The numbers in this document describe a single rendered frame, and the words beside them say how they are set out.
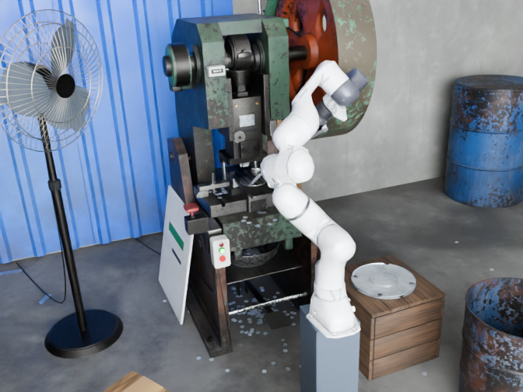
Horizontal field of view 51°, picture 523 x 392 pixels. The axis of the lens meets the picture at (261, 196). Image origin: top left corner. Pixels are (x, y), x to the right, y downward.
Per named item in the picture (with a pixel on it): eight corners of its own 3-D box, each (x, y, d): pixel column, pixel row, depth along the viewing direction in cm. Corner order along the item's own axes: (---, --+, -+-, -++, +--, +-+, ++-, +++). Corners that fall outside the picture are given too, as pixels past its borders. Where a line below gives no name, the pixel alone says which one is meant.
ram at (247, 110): (267, 156, 254) (265, 94, 243) (236, 162, 250) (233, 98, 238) (254, 147, 269) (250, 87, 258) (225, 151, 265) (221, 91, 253)
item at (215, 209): (299, 201, 267) (299, 190, 264) (210, 218, 252) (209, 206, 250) (275, 181, 293) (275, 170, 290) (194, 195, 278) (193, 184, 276)
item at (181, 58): (205, 96, 237) (201, 43, 228) (179, 99, 233) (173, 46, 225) (192, 87, 256) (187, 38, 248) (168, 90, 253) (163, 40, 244)
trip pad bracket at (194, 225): (212, 253, 246) (208, 215, 239) (191, 258, 243) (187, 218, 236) (208, 248, 252) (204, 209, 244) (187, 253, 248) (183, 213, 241)
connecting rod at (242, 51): (261, 112, 248) (257, 34, 235) (235, 115, 244) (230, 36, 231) (245, 103, 266) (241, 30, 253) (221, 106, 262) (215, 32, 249)
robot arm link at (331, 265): (332, 303, 194) (333, 242, 185) (310, 278, 210) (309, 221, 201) (359, 296, 198) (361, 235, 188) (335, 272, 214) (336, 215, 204)
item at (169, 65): (311, 75, 253) (312, 35, 245) (170, 90, 231) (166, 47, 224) (296, 68, 268) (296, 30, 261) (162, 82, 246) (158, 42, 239)
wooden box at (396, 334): (439, 357, 253) (445, 293, 240) (368, 381, 240) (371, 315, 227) (389, 312, 288) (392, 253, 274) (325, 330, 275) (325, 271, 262)
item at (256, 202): (282, 217, 249) (281, 190, 243) (253, 223, 244) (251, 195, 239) (261, 198, 270) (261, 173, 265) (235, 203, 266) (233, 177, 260)
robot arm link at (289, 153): (247, 143, 183) (278, 140, 170) (282, 116, 192) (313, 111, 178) (273, 190, 190) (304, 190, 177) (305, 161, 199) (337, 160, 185)
